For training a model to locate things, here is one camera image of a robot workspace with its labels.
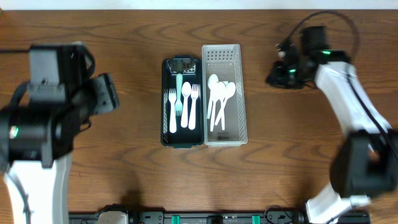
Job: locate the clear plastic basket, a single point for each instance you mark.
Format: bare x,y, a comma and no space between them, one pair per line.
225,61

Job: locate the white thick-handled spoon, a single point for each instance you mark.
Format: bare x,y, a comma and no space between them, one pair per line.
186,91

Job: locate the white fork long handle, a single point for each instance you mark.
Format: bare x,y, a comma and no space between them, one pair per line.
194,96

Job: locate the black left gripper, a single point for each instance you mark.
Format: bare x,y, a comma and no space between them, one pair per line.
101,90

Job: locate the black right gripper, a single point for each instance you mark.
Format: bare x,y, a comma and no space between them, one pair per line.
273,77

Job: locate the white thin spoon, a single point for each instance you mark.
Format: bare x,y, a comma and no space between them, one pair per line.
213,79
228,93
218,93

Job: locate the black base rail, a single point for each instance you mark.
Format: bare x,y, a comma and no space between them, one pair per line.
121,214

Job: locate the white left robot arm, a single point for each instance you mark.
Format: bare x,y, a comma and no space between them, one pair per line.
38,128

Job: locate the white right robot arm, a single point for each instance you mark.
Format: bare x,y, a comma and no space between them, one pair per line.
365,166

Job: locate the mint green plastic fork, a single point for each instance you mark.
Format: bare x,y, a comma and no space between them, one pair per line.
178,103

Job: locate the dark green plastic basket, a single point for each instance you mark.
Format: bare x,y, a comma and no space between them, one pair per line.
191,70

